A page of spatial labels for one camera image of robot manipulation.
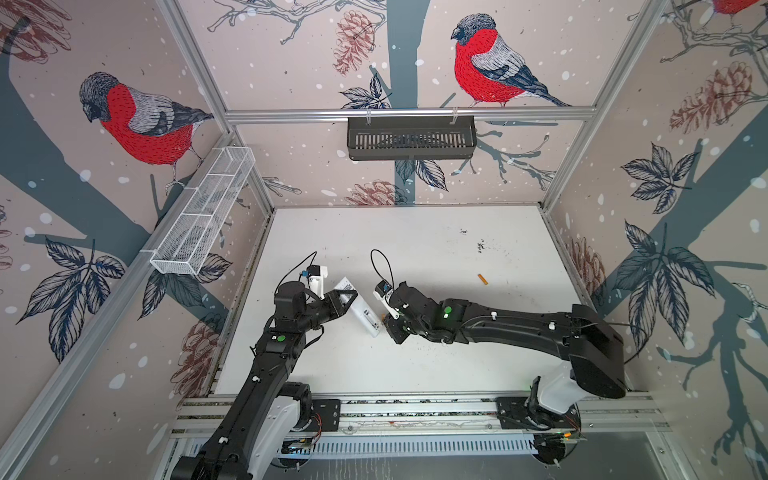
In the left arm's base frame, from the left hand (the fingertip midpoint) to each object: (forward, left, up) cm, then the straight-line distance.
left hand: (354, 295), depth 76 cm
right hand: (-4, -7, -7) cm, 11 cm away
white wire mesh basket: (+19, +41, +12) cm, 47 cm away
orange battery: (-5, -6, -8) cm, 11 cm away
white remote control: (-2, -1, -3) cm, 4 cm away
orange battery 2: (+15, -41, -18) cm, 47 cm away
